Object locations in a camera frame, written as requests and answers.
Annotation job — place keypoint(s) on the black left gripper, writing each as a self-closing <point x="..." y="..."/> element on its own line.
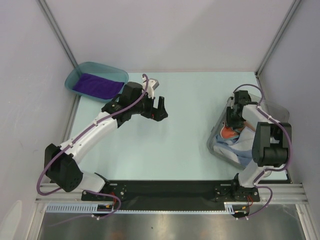
<point x="157" y="114"/>

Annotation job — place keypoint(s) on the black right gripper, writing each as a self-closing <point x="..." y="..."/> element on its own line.
<point x="235" y="117"/>

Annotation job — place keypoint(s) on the orange towel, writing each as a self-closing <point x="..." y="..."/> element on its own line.
<point x="229" y="133"/>

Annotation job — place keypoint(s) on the purple towel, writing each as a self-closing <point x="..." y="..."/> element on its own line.
<point x="97" y="87"/>

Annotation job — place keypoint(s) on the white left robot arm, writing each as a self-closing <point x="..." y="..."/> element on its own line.
<point x="61" y="163"/>

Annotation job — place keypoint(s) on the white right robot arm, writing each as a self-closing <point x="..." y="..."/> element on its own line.
<point x="271" y="149"/>

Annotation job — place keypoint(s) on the light blue towel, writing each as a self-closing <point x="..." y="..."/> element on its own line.
<point x="238" y="150"/>

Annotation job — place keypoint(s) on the clear plastic bin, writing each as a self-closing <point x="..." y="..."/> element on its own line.
<point x="276" y="111"/>

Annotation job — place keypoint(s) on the teal plastic bin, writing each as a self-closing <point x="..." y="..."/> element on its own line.
<point x="97" y="69"/>

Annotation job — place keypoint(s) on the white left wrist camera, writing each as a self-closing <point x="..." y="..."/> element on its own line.
<point x="152" y="86"/>

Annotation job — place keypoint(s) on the grey slotted cable duct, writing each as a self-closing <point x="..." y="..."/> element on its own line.
<point x="92" y="208"/>

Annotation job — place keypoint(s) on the aluminium rail frame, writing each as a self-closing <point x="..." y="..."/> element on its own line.
<point x="283" y="219"/>

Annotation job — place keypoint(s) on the right aluminium corner post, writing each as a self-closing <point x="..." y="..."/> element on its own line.
<point x="279" y="34"/>

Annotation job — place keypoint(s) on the aluminium corner post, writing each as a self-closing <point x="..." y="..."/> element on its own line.
<point x="279" y="34"/>
<point x="45" y="8"/>

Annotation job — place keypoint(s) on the left aluminium corner post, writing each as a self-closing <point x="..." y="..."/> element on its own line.
<point x="45" y="8"/>

